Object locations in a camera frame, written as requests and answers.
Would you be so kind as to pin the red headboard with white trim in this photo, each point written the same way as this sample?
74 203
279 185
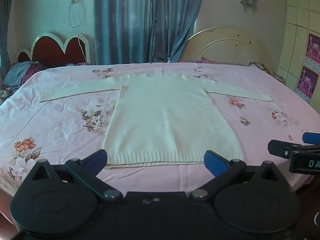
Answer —
58 50

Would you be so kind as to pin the dark floral pillow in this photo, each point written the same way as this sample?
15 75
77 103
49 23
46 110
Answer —
5 95

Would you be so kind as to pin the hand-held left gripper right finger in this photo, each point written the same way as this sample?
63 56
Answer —
215 162

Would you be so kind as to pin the pink wall poster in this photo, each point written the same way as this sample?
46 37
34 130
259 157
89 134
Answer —
307 81
313 48

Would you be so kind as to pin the blue curtain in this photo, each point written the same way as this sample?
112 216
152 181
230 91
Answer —
5 20
140 22

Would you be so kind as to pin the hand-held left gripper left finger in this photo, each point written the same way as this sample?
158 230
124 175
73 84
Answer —
96 160

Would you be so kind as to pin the blue pillow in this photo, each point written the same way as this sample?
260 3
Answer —
21 71

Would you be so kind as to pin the cream round headboard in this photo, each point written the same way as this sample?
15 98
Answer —
225 47

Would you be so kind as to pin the pink floral bedsheet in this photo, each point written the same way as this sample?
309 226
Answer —
50 120

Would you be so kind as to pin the white knit sweater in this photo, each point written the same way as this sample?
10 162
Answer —
165 120

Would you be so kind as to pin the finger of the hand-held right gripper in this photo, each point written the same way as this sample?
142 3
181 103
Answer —
311 137
282 148

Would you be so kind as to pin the purple cloth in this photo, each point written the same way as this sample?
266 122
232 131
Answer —
215 60

